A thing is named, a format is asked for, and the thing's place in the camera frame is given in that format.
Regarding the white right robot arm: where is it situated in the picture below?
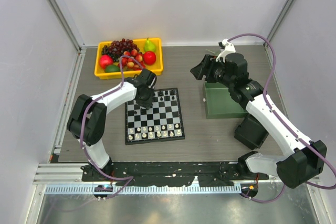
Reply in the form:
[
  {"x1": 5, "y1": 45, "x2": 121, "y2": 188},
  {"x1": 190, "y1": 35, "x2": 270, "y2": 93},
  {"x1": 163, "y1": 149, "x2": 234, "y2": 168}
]
[{"x1": 190, "y1": 53, "x2": 327, "y2": 189}]

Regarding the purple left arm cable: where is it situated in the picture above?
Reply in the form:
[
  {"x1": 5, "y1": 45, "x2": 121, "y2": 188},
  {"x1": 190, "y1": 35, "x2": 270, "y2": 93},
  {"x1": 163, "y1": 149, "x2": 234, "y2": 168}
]
[{"x1": 80, "y1": 55, "x2": 146, "y2": 199}]

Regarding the green plastic tray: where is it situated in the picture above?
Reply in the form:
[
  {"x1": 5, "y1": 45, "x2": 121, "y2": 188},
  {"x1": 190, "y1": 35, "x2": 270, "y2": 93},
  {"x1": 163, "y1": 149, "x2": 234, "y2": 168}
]
[{"x1": 203, "y1": 82, "x2": 247, "y2": 119}]

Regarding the red apple right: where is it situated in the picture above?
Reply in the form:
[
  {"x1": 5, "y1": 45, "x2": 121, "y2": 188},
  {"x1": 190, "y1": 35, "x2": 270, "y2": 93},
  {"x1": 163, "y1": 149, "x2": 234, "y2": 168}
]
[{"x1": 143, "y1": 51, "x2": 156, "y2": 66}]

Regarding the red cherry cluster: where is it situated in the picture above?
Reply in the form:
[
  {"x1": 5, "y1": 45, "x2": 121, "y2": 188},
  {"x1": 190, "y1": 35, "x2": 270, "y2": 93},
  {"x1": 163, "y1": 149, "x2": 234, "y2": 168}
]
[{"x1": 118, "y1": 49, "x2": 146, "y2": 71}]

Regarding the dark red grape bunch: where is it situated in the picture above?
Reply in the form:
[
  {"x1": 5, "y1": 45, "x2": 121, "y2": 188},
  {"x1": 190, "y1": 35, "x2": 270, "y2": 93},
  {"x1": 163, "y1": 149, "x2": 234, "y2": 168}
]
[{"x1": 101, "y1": 38, "x2": 139, "y2": 62}]

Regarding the black white chessboard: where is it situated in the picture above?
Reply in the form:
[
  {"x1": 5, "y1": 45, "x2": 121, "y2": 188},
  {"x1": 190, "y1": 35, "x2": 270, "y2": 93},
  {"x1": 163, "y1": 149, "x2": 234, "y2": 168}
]
[{"x1": 125, "y1": 88, "x2": 185, "y2": 145}]

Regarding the red apple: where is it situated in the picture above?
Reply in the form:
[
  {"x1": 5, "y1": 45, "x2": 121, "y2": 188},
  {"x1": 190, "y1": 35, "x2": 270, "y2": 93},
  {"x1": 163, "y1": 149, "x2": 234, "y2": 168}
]
[
  {"x1": 143, "y1": 51, "x2": 156, "y2": 66},
  {"x1": 99, "y1": 55, "x2": 114, "y2": 69}
]

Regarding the black plastic tray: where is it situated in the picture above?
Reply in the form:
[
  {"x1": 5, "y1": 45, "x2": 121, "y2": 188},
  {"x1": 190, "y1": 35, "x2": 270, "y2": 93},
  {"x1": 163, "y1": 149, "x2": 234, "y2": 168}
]
[{"x1": 234, "y1": 114, "x2": 269, "y2": 150}]

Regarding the green pear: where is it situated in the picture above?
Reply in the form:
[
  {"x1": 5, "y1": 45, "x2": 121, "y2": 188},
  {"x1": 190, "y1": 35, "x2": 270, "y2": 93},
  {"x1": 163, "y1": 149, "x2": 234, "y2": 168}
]
[{"x1": 143, "y1": 38, "x2": 156, "y2": 52}]

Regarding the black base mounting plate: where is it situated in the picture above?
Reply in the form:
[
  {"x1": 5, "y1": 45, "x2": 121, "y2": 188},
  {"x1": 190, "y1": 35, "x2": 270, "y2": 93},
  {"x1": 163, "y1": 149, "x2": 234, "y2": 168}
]
[{"x1": 81, "y1": 161, "x2": 270, "y2": 187}]

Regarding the green lime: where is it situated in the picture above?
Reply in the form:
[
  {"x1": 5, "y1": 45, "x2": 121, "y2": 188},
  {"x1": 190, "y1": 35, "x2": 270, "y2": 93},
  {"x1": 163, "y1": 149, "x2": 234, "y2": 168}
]
[{"x1": 104, "y1": 65, "x2": 120, "y2": 73}]

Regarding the yellow plastic fruit bin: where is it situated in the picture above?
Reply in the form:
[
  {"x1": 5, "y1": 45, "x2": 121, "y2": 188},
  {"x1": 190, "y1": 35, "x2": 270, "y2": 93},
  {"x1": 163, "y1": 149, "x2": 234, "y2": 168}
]
[{"x1": 94, "y1": 38, "x2": 163, "y2": 80}]

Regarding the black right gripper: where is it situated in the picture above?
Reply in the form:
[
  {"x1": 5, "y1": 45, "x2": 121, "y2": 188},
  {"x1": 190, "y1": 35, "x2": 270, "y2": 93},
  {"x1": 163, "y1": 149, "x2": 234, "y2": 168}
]
[{"x1": 191, "y1": 54, "x2": 235, "y2": 88}]

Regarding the red apple left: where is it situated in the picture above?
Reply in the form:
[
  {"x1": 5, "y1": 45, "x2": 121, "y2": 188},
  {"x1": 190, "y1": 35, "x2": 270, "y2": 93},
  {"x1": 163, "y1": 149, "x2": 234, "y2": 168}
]
[{"x1": 99, "y1": 55, "x2": 114, "y2": 69}]

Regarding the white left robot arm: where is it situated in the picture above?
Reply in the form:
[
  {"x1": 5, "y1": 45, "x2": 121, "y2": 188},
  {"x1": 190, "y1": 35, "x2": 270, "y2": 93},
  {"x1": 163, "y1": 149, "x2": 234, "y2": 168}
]
[{"x1": 67, "y1": 69, "x2": 157, "y2": 181}]

